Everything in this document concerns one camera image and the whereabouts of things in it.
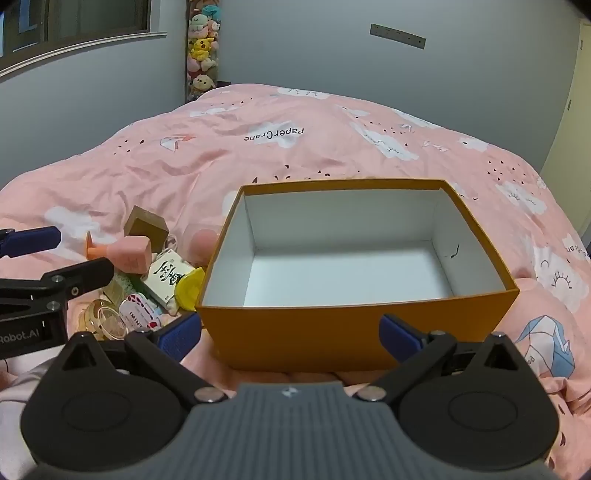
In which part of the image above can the clear tape roll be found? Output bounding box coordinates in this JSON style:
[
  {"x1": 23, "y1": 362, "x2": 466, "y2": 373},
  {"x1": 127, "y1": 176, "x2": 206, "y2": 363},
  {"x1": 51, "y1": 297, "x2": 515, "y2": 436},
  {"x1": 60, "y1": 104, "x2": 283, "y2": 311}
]
[
  {"x1": 76, "y1": 299, "x2": 112, "y2": 334},
  {"x1": 97, "y1": 305, "x2": 129, "y2": 340}
]

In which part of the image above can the cream door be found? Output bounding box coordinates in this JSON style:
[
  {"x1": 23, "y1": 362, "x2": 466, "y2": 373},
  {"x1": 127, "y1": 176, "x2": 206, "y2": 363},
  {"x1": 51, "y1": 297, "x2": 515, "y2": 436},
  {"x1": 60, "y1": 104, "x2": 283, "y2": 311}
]
[{"x1": 539, "y1": 18, "x2": 591, "y2": 197}]

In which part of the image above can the grey wall socket strip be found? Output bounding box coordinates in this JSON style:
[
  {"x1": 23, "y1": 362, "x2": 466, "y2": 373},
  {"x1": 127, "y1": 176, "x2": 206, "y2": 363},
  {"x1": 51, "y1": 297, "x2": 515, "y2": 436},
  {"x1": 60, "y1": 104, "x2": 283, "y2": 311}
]
[{"x1": 370, "y1": 23, "x2": 427, "y2": 49}]

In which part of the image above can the brown wooden cube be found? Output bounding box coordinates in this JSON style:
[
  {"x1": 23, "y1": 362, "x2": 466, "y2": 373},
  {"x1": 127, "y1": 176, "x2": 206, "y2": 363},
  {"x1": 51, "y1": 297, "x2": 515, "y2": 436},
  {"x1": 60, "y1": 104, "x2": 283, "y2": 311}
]
[{"x1": 124, "y1": 205, "x2": 168, "y2": 253}]

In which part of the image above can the white red-spotted packet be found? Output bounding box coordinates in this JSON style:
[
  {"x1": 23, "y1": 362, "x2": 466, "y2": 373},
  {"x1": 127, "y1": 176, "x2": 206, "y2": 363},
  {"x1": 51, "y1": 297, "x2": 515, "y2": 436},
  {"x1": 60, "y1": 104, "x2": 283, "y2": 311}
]
[{"x1": 119, "y1": 292, "x2": 162, "y2": 331}]

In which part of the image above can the pink printed blanket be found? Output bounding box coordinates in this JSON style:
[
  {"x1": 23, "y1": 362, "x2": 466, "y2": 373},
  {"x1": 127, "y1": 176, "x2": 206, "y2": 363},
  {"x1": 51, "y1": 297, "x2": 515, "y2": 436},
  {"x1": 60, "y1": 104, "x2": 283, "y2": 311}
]
[{"x1": 0, "y1": 83, "x2": 591, "y2": 480}]

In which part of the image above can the white cloth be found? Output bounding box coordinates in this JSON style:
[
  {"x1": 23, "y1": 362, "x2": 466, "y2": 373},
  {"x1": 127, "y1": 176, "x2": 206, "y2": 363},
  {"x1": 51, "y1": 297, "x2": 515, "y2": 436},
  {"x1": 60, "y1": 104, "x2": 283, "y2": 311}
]
[{"x1": 0, "y1": 360, "x2": 52, "y2": 467}]

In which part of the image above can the yellow plastic container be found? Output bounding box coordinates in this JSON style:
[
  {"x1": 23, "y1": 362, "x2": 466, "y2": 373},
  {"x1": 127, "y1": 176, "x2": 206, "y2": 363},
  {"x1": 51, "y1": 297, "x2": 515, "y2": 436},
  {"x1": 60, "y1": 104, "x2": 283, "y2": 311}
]
[{"x1": 175, "y1": 267, "x2": 206, "y2": 311}]

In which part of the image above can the column of plush toys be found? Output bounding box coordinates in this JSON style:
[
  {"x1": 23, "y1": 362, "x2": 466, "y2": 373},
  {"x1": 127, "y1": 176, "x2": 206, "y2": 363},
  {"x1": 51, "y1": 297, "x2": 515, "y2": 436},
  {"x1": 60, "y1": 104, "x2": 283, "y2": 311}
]
[{"x1": 185, "y1": 0, "x2": 223, "y2": 103}]

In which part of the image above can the white box with black characters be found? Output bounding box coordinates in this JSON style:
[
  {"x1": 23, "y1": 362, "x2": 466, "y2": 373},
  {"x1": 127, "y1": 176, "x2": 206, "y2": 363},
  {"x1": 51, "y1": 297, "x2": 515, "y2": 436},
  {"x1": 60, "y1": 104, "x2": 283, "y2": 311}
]
[{"x1": 141, "y1": 249, "x2": 197, "y2": 310}]

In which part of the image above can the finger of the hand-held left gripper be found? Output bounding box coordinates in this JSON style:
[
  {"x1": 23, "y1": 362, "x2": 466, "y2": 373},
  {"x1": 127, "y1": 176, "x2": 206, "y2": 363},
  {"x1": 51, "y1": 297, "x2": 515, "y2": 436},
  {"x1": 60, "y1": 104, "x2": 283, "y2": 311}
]
[
  {"x1": 0, "y1": 226, "x2": 62, "y2": 258},
  {"x1": 0, "y1": 257, "x2": 115, "y2": 313}
]

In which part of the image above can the dark framed window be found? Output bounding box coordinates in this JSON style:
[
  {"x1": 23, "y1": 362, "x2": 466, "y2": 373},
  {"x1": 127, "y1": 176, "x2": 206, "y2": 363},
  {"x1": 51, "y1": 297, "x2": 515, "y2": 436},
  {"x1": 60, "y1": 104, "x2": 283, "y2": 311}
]
[{"x1": 0, "y1": 0, "x2": 168, "y2": 78}]

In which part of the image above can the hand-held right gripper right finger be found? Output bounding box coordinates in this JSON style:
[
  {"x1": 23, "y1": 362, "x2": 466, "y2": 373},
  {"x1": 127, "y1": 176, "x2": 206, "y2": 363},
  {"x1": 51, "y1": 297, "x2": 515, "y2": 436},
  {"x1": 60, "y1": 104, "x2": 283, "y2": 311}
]
[{"x1": 355, "y1": 314, "x2": 540, "y2": 407}]

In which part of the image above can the pink bottle with orange cap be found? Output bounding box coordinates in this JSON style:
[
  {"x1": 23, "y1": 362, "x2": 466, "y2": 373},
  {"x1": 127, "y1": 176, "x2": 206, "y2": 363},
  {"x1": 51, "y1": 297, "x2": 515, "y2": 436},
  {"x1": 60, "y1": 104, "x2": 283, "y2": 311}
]
[{"x1": 84, "y1": 232, "x2": 153, "y2": 274}]

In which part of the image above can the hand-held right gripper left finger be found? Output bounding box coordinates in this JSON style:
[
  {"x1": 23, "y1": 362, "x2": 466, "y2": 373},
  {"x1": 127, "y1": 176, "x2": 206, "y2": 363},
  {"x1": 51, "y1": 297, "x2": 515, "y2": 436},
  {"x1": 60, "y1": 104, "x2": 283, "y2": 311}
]
[{"x1": 45, "y1": 311, "x2": 229, "y2": 407}]

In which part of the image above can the pale green small box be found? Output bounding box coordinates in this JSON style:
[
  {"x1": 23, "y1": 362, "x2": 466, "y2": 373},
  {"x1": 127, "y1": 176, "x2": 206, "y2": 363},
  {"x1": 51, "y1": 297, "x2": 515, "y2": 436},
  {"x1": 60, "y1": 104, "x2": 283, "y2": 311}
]
[{"x1": 102, "y1": 271, "x2": 136, "y2": 304}]

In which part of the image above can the orange cardboard box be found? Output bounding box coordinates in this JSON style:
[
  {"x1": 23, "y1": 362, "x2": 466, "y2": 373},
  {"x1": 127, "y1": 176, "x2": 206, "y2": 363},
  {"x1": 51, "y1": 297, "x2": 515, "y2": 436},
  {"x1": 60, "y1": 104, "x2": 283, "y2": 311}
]
[{"x1": 195, "y1": 179, "x2": 520, "y2": 373}]

